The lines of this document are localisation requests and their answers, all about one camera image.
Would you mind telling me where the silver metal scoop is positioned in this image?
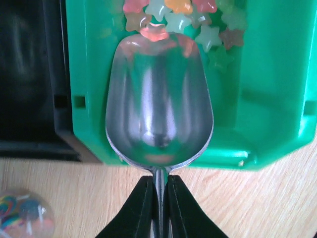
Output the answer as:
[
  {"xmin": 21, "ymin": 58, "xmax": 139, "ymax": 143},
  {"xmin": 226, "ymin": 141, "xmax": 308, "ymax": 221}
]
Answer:
[{"xmin": 106, "ymin": 33, "xmax": 214, "ymax": 238}]

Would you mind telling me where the red star gummy candy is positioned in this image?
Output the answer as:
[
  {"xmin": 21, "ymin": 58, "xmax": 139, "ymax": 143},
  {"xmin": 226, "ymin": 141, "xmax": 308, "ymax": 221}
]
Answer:
[{"xmin": 139, "ymin": 22, "xmax": 169, "ymax": 42}]

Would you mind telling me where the black bin with swirl lollipops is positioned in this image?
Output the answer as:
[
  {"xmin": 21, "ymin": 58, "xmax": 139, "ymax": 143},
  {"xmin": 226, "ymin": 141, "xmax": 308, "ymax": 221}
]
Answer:
[{"xmin": 0, "ymin": 0, "xmax": 98, "ymax": 163}]

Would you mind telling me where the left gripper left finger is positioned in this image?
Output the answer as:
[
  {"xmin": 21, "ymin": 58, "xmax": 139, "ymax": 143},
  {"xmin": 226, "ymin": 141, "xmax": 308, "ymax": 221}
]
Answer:
[{"xmin": 96, "ymin": 176, "xmax": 154, "ymax": 238}]

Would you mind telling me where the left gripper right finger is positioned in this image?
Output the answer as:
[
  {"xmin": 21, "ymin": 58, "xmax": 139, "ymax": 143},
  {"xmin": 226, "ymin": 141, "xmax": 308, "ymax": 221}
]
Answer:
[{"xmin": 167, "ymin": 175, "xmax": 227, "ymax": 238}]

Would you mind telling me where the green bin with gummy candies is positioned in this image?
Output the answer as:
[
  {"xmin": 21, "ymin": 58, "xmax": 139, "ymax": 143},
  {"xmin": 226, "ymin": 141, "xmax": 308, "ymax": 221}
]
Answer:
[{"xmin": 66, "ymin": 0, "xmax": 317, "ymax": 170}]

